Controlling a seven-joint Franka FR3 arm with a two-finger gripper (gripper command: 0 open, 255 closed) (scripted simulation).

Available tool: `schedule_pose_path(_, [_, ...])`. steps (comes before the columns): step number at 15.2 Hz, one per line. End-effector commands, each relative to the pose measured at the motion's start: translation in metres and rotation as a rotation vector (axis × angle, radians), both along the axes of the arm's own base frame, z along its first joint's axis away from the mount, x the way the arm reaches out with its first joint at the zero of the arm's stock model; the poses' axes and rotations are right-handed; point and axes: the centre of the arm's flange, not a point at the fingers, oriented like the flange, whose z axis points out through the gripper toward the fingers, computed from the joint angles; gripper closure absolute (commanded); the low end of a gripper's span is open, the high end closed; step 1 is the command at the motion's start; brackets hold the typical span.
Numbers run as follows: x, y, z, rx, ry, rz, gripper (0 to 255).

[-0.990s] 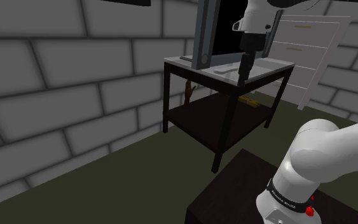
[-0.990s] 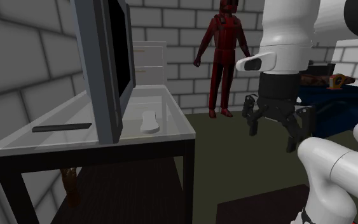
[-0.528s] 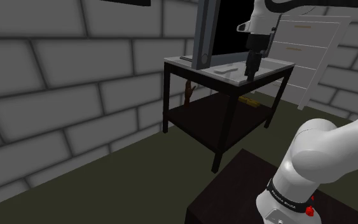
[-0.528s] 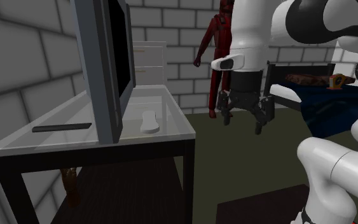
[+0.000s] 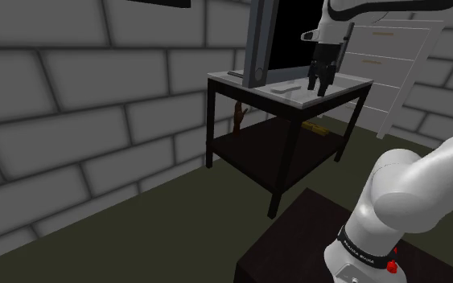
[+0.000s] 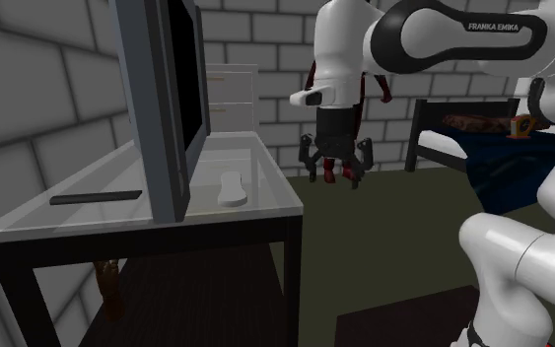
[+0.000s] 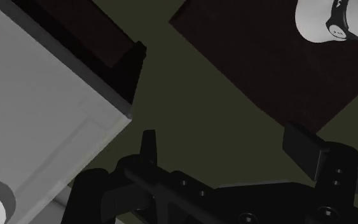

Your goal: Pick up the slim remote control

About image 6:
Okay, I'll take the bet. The dark robot stand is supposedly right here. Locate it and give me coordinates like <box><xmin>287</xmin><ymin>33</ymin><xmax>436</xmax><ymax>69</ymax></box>
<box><xmin>333</xmin><ymin>285</ymin><xmax>481</xmax><ymax>347</ymax></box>

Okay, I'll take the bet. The black bed with blue blanket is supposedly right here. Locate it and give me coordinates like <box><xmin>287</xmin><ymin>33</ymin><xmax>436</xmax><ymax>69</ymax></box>
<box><xmin>404</xmin><ymin>98</ymin><xmax>555</xmax><ymax>216</ymax></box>

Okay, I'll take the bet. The dark red chair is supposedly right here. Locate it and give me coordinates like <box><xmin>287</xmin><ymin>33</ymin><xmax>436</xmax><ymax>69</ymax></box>
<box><xmin>304</xmin><ymin>61</ymin><xmax>394</xmax><ymax>184</ymax></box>

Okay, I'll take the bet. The brown wooden post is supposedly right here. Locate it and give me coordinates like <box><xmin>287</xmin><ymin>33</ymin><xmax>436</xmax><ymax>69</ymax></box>
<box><xmin>93</xmin><ymin>258</ymin><xmax>126</xmax><ymax>321</ymax></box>

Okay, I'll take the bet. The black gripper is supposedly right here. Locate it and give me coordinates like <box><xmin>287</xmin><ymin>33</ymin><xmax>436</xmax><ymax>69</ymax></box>
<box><xmin>298</xmin><ymin>106</ymin><xmax>374</xmax><ymax>190</ymax></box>

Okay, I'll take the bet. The black table with glass top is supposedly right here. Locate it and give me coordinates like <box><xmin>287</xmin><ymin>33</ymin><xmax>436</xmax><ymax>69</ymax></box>
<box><xmin>0</xmin><ymin>130</ymin><xmax>305</xmax><ymax>347</ymax></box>

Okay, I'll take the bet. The white chest of drawers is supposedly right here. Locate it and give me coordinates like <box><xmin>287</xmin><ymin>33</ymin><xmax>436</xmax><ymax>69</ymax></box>
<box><xmin>205</xmin><ymin>62</ymin><xmax>261</xmax><ymax>135</ymax></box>

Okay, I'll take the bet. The white oblong remote control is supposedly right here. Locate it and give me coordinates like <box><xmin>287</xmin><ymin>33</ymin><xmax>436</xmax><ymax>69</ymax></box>
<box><xmin>217</xmin><ymin>171</ymin><xmax>249</xmax><ymax>208</ymax></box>

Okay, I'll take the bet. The grey flat screen television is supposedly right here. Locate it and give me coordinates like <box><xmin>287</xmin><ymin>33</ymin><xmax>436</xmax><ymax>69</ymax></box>
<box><xmin>107</xmin><ymin>0</ymin><xmax>212</xmax><ymax>225</ymax></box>

